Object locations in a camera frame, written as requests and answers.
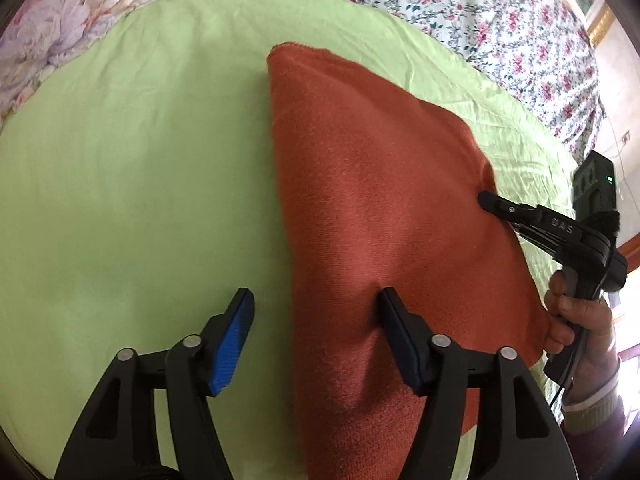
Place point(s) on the light green bed sheet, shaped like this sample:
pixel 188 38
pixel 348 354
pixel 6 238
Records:
pixel 125 160

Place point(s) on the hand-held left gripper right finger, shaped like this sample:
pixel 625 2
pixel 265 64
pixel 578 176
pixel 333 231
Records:
pixel 400 340

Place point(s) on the white pink floral bed sheet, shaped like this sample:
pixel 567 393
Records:
pixel 475 10

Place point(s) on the person's right forearm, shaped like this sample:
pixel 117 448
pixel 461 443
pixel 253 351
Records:
pixel 595 425

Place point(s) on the gold picture frame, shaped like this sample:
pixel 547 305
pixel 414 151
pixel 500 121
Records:
pixel 597 27

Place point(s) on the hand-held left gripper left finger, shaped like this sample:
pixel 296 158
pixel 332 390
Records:
pixel 230 350

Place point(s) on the orange knit sweater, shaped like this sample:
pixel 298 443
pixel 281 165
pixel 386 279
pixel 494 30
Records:
pixel 375 185

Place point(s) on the pale lavender floral quilt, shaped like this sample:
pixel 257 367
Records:
pixel 50 20

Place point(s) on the person's right hand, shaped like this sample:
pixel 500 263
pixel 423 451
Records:
pixel 597 332

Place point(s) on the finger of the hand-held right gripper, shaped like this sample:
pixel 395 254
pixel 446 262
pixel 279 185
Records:
pixel 537 239
pixel 510 210

